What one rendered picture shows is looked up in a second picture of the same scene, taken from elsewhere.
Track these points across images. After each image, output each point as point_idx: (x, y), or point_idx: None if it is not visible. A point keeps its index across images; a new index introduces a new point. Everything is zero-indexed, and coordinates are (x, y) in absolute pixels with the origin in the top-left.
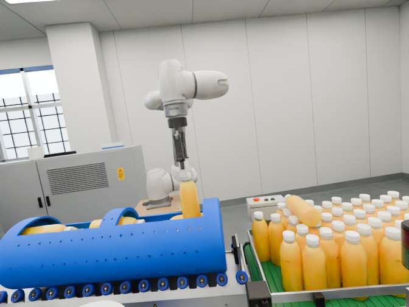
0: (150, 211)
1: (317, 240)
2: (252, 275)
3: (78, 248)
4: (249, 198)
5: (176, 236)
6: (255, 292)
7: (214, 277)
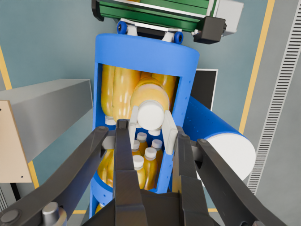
0: (5, 156)
1: None
2: (154, 22)
3: None
4: None
5: (184, 113)
6: (216, 32)
7: None
